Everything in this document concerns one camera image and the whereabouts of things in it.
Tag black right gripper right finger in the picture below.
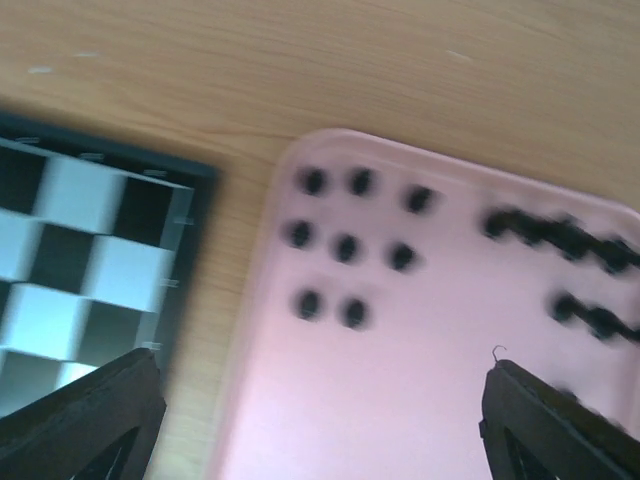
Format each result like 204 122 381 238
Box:
479 360 639 479

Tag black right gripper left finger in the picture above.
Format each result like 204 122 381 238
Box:
1 348 166 479

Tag black bishop piece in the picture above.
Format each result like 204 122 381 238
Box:
548 220 639 275

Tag black knight piece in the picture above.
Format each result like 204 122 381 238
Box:
481 208 559 246

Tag black white chess board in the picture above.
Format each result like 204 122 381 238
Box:
1 112 219 414

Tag pink plastic tray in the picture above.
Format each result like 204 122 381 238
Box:
203 129 639 479

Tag black pawn eight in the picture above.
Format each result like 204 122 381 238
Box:
339 297 370 330

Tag black pawn six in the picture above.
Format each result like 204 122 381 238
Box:
385 241 419 272

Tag black pawn seven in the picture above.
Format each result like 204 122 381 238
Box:
291 288 324 321

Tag black pawn three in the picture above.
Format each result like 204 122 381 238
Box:
401 184 437 215

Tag black pawn five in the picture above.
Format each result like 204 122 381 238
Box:
330 233 362 264

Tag black pawn four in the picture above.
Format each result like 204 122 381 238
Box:
281 219 316 250

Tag black pawn two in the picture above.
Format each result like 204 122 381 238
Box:
346 167 377 197

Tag black pawn one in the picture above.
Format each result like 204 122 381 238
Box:
296 166 329 197

